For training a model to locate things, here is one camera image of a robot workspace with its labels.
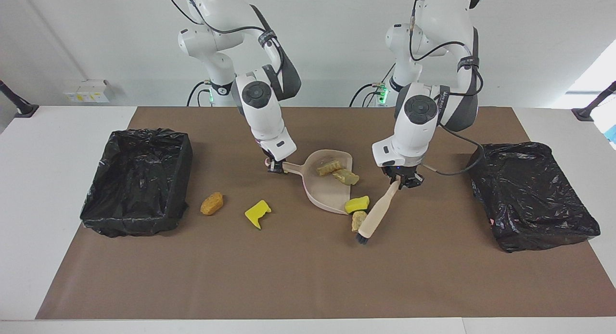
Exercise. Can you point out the yellow sponge with green backing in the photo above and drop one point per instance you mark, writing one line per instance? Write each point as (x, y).
(357, 205)

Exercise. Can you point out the beige fried food piece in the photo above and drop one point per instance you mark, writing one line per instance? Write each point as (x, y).
(328, 169)
(356, 221)
(346, 177)

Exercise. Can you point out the open black lined trash bin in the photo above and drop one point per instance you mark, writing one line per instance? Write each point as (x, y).
(110, 213)

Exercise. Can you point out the beige hand brush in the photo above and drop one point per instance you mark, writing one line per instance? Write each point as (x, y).
(378, 213)

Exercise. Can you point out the brown fried nugget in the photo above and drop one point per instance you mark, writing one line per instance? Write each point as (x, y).
(211, 204)

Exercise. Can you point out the light blue object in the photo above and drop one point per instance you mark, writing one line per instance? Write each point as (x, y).
(612, 134)

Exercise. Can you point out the black bag covered bin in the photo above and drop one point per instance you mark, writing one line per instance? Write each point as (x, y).
(529, 194)

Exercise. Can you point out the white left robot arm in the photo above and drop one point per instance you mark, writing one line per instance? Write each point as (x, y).
(414, 136)

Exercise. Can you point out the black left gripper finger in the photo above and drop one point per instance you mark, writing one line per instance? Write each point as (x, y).
(413, 181)
(392, 179)

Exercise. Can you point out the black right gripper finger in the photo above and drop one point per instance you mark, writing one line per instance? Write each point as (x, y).
(271, 167)
(279, 166)

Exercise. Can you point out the white wall socket box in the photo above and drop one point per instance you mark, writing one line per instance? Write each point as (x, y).
(89, 91)

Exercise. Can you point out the brown table mat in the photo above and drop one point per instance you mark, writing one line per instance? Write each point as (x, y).
(308, 286)

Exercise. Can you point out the beige plastic dustpan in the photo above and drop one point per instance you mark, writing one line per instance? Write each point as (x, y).
(327, 194)

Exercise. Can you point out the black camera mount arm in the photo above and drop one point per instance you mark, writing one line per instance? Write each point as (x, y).
(21, 108)
(589, 111)

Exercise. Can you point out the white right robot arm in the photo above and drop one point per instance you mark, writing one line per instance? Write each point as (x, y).
(262, 117)

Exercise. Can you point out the notched yellow sponge piece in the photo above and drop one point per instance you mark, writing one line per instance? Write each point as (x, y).
(257, 212)

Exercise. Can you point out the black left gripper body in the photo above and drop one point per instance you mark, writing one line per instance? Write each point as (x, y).
(403, 170)

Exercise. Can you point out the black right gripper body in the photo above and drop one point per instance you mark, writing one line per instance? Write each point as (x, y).
(275, 158)

